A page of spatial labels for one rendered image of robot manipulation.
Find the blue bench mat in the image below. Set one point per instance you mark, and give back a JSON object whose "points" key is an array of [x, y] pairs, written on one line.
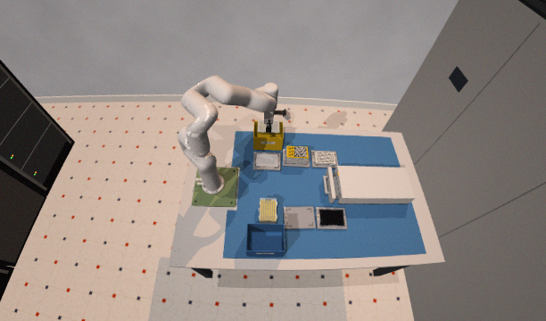
{"points": [[374, 230]]}

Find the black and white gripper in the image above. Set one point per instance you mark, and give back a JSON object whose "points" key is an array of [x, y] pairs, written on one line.
{"points": [[268, 117]]}

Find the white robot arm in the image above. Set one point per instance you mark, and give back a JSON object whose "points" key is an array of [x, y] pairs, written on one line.
{"points": [[197, 149]]}

